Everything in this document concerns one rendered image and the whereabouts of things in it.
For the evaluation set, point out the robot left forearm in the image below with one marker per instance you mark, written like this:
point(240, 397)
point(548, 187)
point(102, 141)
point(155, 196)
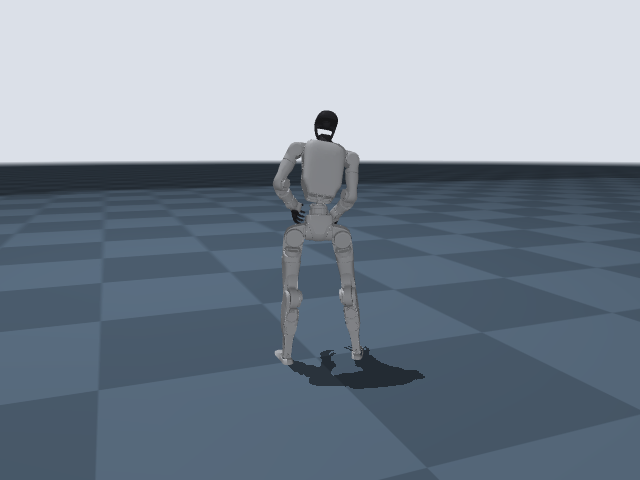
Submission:
point(289, 200)

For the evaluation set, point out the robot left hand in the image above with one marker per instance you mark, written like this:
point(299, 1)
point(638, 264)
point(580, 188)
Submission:
point(295, 214)

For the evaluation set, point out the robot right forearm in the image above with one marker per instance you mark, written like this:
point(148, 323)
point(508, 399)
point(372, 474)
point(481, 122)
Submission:
point(338, 210)

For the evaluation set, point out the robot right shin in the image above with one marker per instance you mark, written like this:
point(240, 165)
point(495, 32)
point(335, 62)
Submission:
point(352, 319)

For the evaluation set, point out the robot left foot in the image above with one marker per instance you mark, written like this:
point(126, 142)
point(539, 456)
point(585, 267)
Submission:
point(287, 361)

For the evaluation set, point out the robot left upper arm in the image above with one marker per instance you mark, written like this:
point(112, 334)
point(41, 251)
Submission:
point(295, 151)

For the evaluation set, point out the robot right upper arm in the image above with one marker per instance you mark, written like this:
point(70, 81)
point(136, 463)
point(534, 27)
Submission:
point(352, 161)

